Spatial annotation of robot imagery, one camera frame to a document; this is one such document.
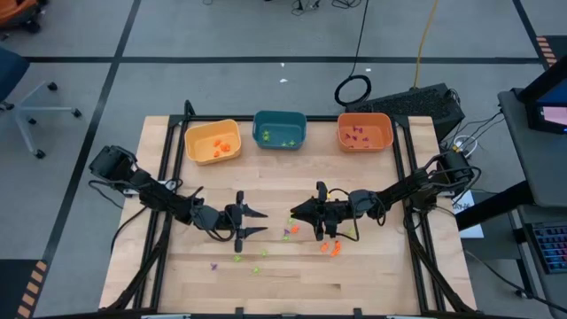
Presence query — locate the black desk support bar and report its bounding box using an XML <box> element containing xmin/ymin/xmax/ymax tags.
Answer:
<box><xmin>455</xmin><ymin>180</ymin><xmax>535</xmax><ymax>231</ymax></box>

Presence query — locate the white paper label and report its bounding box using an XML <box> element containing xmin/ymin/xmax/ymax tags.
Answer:
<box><xmin>451</xmin><ymin>190</ymin><xmax>486</xmax><ymax>240</ymax></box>

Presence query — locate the yellow plastic bin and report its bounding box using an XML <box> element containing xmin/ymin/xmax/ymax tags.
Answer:
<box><xmin>183</xmin><ymin>118</ymin><xmax>243</xmax><ymax>166</ymax></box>

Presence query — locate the teal plastic bin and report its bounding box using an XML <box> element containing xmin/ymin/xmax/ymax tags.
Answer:
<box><xmin>252</xmin><ymin>110</ymin><xmax>308</xmax><ymax>151</ymax></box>

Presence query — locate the orange plastic bin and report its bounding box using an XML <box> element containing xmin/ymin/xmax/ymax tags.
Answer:
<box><xmin>337</xmin><ymin>112</ymin><xmax>395</xmax><ymax>153</ymax></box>

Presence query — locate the backlit keyboard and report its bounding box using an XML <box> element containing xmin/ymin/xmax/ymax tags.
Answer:
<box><xmin>529</xmin><ymin>220</ymin><xmax>567</xmax><ymax>275</ymax></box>

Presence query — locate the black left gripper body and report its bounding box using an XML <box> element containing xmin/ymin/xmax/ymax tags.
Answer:
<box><xmin>190</xmin><ymin>190</ymin><xmax>246</xmax><ymax>254</ymax></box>

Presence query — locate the orange office chair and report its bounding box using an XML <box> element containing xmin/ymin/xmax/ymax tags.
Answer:
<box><xmin>0</xmin><ymin>0</ymin><xmax>48</xmax><ymax>35</ymax></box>

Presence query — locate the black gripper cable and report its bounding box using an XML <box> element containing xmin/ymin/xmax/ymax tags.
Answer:
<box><xmin>330</xmin><ymin>188</ymin><xmax>387</xmax><ymax>244</ymax></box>

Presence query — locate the black floor cable bundle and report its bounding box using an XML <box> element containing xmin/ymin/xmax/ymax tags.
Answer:
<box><xmin>290</xmin><ymin>0</ymin><xmax>367</xmax><ymax>11</ymax></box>

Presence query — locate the yellow power cable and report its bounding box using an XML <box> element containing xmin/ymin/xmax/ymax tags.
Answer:
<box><xmin>411</xmin><ymin>0</ymin><xmax>441</xmax><ymax>89</ymax></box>

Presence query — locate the blue office chair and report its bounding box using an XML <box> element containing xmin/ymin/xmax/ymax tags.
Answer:
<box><xmin>0</xmin><ymin>43</ymin><xmax>84</xmax><ymax>160</ymax></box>

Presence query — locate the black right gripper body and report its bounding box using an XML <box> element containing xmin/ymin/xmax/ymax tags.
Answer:
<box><xmin>314</xmin><ymin>180</ymin><xmax>356</xmax><ymax>243</ymax></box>

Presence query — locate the grey side desk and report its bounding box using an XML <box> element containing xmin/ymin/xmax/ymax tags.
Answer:
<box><xmin>497</xmin><ymin>87</ymin><xmax>567</xmax><ymax>209</ymax></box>

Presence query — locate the hazard striped floor mat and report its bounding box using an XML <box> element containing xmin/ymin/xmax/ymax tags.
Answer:
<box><xmin>15</xmin><ymin>260</ymin><xmax>49</xmax><ymax>319</ymax></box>
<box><xmin>533</xmin><ymin>34</ymin><xmax>560</xmax><ymax>67</ymax></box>

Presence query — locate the white power strip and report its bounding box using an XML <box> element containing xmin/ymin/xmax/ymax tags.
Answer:
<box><xmin>449</xmin><ymin>134</ymin><xmax>479</xmax><ymax>156</ymax></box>

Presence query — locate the black monitor screen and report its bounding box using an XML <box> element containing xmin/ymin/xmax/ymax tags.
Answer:
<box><xmin>517</xmin><ymin>55</ymin><xmax>567</xmax><ymax>136</ymax></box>

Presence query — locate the grey keyboard desk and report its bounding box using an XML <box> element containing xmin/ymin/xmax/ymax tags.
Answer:
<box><xmin>508</xmin><ymin>204</ymin><xmax>567</xmax><ymax>319</ymax></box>

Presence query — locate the black coiled floor cable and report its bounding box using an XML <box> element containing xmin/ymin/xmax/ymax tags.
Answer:
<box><xmin>332</xmin><ymin>0</ymin><xmax>373</xmax><ymax>107</ymax></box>

